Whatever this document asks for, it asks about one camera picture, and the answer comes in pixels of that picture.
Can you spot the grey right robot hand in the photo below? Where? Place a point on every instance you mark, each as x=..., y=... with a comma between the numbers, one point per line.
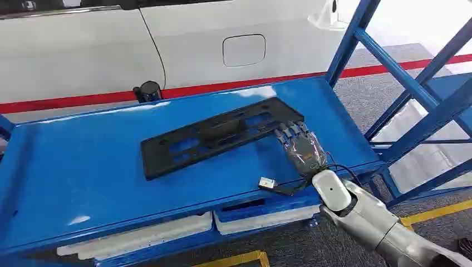
x=304, y=153

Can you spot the black plastic car panel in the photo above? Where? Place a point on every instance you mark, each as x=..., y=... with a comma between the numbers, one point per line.
x=221, y=134

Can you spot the white plastic bin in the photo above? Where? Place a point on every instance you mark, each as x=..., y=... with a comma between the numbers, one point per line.
x=258, y=221
x=140, y=237

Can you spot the black cylinder sensor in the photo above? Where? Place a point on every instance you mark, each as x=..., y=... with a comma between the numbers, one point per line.
x=149, y=92

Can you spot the blue steel cart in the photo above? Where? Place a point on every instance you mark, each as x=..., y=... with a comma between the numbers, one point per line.
x=92, y=166

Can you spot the white car body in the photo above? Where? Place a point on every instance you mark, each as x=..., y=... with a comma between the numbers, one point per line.
x=92, y=48

